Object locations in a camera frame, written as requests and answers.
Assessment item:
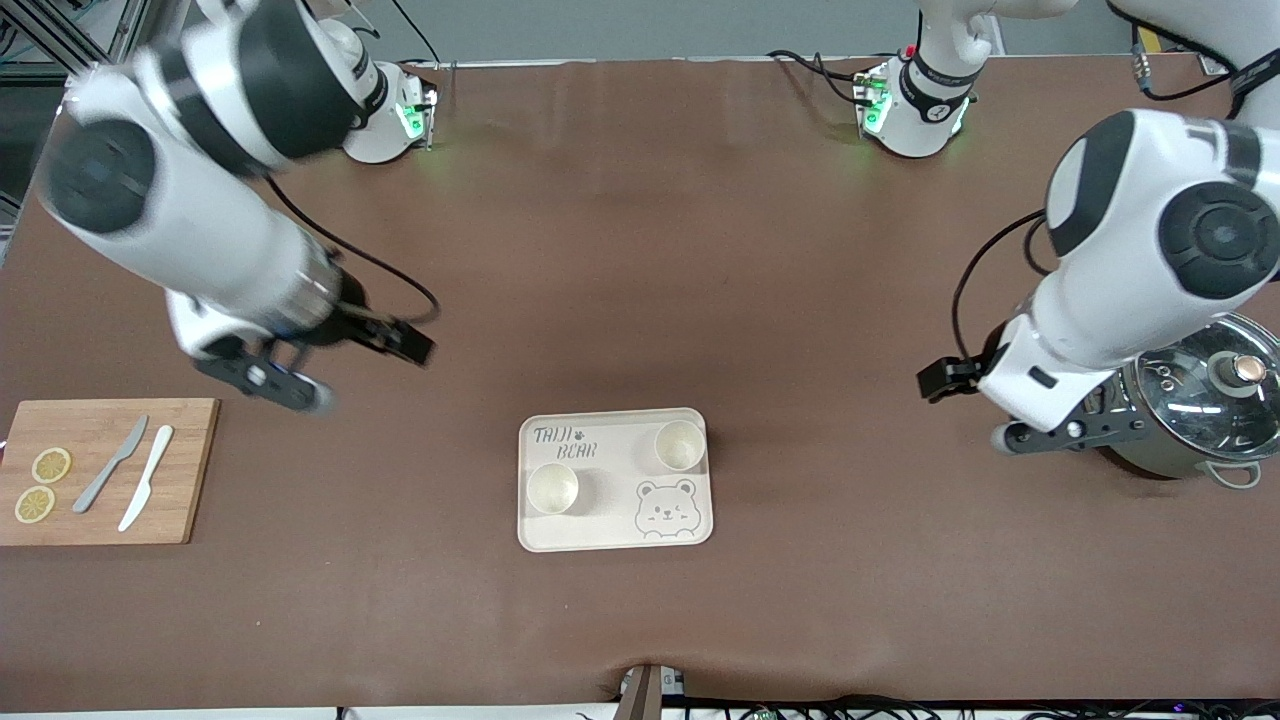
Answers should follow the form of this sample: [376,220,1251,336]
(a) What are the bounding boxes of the tangled black cables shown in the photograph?
[690,694,1280,720]

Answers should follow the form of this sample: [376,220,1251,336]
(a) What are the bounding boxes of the grey-green electric cooking pot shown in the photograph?
[1085,330,1280,491]

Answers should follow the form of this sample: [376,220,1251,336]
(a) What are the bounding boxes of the grey plastic knife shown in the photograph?
[72,415,150,515]

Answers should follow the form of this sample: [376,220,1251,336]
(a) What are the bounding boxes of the brown table mat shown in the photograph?
[0,55,1280,714]

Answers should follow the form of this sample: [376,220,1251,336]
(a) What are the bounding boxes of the beige bear print tray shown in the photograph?
[517,407,715,554]

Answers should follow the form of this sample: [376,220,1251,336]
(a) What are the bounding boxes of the grey metal bracket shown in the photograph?
[618,662,688,720]

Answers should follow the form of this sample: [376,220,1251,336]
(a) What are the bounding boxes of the white plastic knife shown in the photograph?
[118,425,175,533]

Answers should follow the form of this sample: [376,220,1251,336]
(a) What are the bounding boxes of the black right arm base cable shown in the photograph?
[388,0,457,71]

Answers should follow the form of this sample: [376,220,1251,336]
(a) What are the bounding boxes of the white IKEA cup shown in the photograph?
[526,462,581,518]
[654,419,708,474]

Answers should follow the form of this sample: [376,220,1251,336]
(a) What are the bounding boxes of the wooden cutting board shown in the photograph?
[0,398,221,547]

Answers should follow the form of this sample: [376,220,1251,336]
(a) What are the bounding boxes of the aluminium frame profile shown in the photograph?
[0,0,193,81]

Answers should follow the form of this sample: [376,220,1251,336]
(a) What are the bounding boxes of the black left arm base cables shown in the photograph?
[765,48,883,107]

